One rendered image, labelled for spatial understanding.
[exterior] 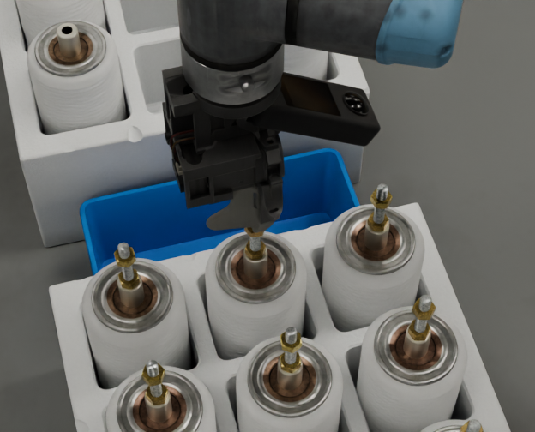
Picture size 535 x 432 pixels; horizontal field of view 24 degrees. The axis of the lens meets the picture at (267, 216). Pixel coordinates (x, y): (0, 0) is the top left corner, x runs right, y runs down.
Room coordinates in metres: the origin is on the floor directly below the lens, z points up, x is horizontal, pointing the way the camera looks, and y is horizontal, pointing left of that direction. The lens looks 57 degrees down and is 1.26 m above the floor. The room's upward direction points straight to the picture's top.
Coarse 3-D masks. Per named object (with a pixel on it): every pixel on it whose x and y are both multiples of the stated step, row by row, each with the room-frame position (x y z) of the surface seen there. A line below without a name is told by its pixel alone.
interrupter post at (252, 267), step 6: (246, 258) 0.60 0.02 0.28; (264, 258) 0.60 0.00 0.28; (246, 264) 0.59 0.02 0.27; (252, 264) 0.59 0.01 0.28; (258, 264) 0.59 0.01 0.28; (264, 264) 0.59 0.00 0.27; (246, 270) 0.59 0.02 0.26; (252, 270) 0.59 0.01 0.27; (258, 270) 0.59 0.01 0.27; (264, 270) 0.59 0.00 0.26; (252, 276) 0.59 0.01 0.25; (258, 276) 0.59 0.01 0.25
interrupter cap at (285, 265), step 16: (240, 240) 0.63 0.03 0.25; (272, 240) 0.63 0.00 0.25; (224, 256) 0.61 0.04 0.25; (240, 256) 0.61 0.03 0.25; (272, 256) 0.61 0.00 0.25; (288, 256) 0.61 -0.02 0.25; (224, 272) 0.60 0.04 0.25; (240, 272) 0.60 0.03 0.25; (272, 272) 0.60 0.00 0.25; (288, 272) 0.60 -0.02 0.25; (224, 288) 0.58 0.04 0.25; (240, 288) 0.58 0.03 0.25; (256, 288) 0.58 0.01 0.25; (272, 288) 0.58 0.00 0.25; (288, 288) 0.58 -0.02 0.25
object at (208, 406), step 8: (168, 368) 0.50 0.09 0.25; (176, 368) 0.50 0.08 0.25; (136, 376) 0.49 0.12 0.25; (192, 376) 0.49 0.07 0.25; (120, 384) 0.49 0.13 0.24; (200, 384) 0.48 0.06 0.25; (120, 392) 0.48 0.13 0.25; (200, 392) 0.48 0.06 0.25; (208, 392) 0.48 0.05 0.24; (112, 400) 0.47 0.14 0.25; (208, 400) 0.47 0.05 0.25; (112, 408) 0.46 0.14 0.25; (208, 408) 0.46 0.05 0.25; (112, 416) 0.45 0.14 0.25; (208, 416) 0.45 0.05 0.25; (112, 424) 0.44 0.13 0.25; (200, 424) 0.44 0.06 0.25; (208, 424) 0.45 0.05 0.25
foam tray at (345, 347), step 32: (416, 224) 0.70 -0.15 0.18; (192, 256) 0.66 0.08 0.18; (320, 256) 0.67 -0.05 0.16; (64, 288) 0.62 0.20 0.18; (192, 288) 0.62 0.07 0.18; (320, 288) 0.62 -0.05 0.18; (448, 288) 0.62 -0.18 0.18; (64, 320) 0.59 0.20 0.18; (192, 320) 0.59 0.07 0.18; (320, 320) 0.59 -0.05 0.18; (64, 352) 0.55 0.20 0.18; (192, 352) 0.58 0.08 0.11; (352, 352) 0.56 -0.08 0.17; (96, 384) 0.52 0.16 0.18; (224, 384) 0.52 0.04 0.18; (352, 384) 0.52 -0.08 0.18; (480, 384) 0.52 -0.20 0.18; (96, 416) 0.48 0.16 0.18; (224, 416) 0.48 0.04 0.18; (352, 416) 0.48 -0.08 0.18; (480, 416) 0.48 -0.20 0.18
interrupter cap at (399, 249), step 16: (368, 208) 0.67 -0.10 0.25; (352, 224) 0.65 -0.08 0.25; (400, 224) 0.65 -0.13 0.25; (336, 240) 0.63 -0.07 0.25; (352, 240) 0.63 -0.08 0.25; (400, 240) 0.63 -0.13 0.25; (352, 256) 0.61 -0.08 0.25; (368, 256) 0.61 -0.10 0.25; (384, 256) 0.61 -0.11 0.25; (400, 256) 0.61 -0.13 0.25; (368, 272) 0.60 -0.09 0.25; (384, 272) 0.60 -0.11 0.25
